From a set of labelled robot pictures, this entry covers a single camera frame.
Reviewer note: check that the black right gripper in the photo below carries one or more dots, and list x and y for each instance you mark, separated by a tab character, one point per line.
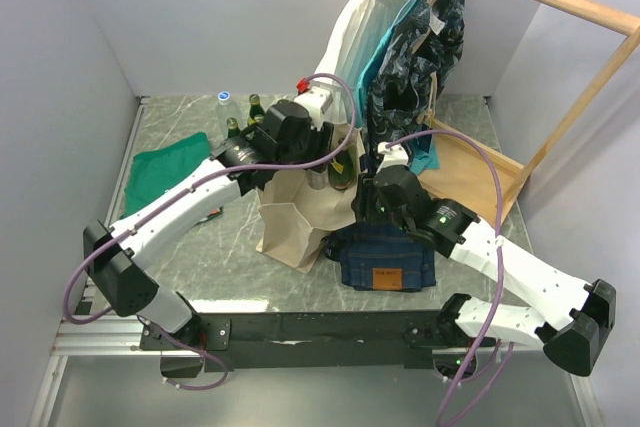
362	203

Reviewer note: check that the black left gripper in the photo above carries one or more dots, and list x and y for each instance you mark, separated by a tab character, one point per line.
321	143

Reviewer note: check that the clear bottle blue cap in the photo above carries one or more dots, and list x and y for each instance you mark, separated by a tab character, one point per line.
226	107

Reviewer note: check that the beige canvas tote bag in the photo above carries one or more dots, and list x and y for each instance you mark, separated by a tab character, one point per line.
297	217

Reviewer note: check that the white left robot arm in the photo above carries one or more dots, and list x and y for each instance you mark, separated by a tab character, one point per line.
120	254

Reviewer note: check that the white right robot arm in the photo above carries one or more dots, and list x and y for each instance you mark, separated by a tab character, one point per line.
568	318

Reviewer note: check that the teal garment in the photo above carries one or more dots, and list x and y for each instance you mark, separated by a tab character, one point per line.
401	78

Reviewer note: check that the dark can silver top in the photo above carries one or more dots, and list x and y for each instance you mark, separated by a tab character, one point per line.
317	180

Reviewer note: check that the folded blue jeans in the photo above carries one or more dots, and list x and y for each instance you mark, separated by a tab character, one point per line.
380	257

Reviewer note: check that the wooden clothes rack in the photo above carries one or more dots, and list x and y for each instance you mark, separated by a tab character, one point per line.
570	90

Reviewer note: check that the green t-shirt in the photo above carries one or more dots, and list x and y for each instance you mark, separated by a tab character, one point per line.
153	173

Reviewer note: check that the dark patterned shirt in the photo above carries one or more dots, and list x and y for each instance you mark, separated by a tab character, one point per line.
448	23

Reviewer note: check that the white pleated garment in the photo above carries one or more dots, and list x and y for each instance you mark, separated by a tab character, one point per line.
354	39

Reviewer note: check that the black base bar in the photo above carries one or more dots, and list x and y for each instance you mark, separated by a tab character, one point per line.
327	339

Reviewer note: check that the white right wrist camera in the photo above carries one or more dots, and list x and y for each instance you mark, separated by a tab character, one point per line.
391	156

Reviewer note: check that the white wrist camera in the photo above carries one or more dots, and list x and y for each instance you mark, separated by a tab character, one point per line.
391	156
316	101

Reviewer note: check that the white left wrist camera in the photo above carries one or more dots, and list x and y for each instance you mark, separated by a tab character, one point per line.
316	101

